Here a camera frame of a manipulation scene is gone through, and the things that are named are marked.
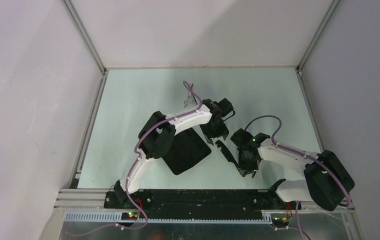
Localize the aluminium front frame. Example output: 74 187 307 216
54 188 356 229

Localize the black handled styling comb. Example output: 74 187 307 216
215 140 238 169

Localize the silver thinning scissors far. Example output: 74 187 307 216
184 83 197 107

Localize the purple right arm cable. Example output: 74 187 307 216
244 115 352 240

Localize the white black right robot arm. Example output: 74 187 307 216
231 129 355 211

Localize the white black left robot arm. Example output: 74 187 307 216
114 98 235 208

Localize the black zippered tool case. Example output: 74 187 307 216
162 128 212 175

